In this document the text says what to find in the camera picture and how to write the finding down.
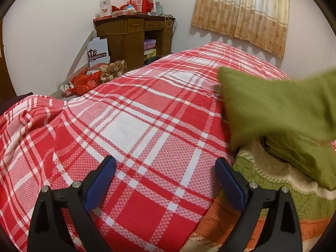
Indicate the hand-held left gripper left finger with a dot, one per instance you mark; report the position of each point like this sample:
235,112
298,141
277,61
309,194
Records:
101,180

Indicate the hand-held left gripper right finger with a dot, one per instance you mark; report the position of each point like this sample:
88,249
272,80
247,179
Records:
230,186

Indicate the green striped knit sweater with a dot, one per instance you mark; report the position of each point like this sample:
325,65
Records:
262,105

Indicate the red plaid blanket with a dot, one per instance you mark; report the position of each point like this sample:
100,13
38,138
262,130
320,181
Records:
131,123

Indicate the red plastic bag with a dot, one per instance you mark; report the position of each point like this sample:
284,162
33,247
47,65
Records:
84,82

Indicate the brown patterned bag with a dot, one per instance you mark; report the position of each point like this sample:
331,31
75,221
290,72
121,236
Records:
113,71

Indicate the white printed cardboard box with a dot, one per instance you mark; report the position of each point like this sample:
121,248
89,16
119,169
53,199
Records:
97,53

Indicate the grey leaning board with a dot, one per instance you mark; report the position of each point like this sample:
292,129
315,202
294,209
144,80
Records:
80,55

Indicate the yellow flat box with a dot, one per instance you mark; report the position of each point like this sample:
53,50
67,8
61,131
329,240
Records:
150,54

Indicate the brown wooden desk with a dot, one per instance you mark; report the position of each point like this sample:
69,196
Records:
120,42

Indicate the brown wooden door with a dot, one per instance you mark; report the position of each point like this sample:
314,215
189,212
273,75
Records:
6,76

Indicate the purple flat box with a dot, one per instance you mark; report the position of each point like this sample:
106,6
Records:
150,43

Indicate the red and white flat box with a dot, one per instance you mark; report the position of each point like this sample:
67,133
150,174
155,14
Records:
122,13

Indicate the white upright box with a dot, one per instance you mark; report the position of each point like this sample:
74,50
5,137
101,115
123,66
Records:
105,8

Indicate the beige patterned curtain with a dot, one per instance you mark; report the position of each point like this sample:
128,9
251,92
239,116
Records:
241,8

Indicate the red gift box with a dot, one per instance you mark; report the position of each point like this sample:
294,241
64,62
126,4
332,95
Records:
140,3

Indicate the dark bed frame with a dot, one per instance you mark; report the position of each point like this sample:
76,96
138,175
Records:
14,100

